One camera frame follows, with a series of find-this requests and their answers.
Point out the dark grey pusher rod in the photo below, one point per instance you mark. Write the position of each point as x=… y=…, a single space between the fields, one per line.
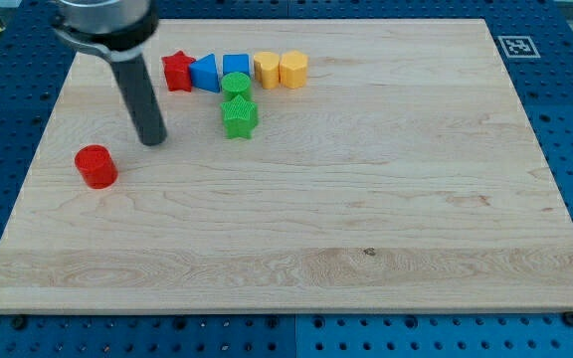
x=137 y=92

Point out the red cylinder block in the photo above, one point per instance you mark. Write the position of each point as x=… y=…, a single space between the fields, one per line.
x=96 y=166

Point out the red star block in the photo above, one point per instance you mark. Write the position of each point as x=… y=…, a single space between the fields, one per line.
x=176 y=71

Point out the blue triangle block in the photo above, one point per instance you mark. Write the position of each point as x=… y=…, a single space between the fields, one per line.
x=204 y=74

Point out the blue square block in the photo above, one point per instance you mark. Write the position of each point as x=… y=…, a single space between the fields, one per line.
x=236 y=63

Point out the green cylinder block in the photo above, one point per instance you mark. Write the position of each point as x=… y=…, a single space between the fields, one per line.
x=236 y=83

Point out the green star block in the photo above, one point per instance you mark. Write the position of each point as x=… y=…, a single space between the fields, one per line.
x=240 y=117

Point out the yellow heart block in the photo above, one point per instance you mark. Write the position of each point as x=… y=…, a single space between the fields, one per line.
x=267 y=69

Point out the yellow hexagon block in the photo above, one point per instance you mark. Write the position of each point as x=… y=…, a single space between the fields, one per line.
x=293 y=69

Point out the light wooden board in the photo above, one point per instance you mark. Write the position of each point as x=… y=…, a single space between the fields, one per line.
x=404 y=177

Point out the white fiducial marker tag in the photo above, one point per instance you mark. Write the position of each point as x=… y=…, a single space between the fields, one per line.
x=518 y=47

